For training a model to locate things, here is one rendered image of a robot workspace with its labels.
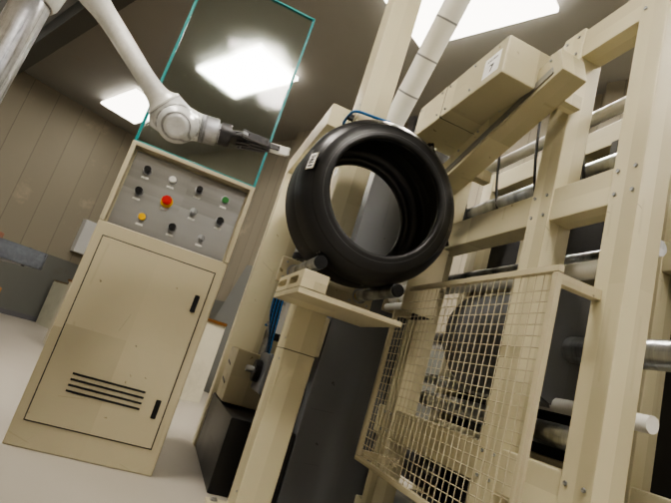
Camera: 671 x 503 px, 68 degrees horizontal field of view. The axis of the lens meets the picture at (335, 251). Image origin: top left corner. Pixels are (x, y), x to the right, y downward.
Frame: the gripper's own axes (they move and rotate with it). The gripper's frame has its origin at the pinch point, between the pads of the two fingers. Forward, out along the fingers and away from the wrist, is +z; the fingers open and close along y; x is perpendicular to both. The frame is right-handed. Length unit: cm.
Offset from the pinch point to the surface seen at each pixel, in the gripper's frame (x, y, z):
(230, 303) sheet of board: 26, 480, 48
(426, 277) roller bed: 28, 21, 72
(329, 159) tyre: 3.3, -12.1, 14.4
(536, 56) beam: -42, -34, 73
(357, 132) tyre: -8.7, -12.0, 22.7
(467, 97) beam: -33, -15, 60
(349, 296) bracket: 41, 25, 42
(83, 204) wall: -116, 775, -199
